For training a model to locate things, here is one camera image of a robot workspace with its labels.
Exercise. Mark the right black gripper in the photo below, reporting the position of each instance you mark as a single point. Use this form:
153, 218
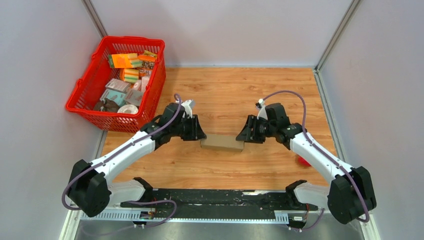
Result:
246, 135

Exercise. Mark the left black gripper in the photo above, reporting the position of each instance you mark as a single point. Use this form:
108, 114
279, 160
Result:
197, 132

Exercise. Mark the brown cardboard box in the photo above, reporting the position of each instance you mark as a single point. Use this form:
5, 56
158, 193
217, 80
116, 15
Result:
218, 142

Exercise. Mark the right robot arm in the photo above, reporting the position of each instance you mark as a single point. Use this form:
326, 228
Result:
350, 193

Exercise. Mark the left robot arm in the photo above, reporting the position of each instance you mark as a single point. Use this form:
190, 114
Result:
91, 187

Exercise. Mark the grey pink box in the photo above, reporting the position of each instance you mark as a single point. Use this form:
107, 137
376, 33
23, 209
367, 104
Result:
134, 97

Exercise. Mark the teal patterned box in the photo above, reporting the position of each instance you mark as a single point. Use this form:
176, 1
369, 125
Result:
115, 96

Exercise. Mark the orange box in basket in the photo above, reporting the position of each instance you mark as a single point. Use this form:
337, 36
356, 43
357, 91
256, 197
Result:
124, 60

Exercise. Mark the red apple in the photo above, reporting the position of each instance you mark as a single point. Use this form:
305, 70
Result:
302, 161

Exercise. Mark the white tape roll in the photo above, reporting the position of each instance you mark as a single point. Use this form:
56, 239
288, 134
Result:
128, 109

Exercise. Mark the striped sponge pack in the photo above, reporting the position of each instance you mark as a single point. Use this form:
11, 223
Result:
129, 75

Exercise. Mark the red plastic basket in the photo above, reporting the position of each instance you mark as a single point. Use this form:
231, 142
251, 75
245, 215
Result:
90, 87

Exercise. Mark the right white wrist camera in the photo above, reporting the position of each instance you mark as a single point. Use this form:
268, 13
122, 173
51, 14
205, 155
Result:
261, 108

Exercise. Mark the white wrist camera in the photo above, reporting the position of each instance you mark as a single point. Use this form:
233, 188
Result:
261, 108
188, 106

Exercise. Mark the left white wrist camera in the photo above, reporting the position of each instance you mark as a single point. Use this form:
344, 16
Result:
188, 106

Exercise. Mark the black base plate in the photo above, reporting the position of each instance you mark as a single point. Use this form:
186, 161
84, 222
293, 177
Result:
218, 204

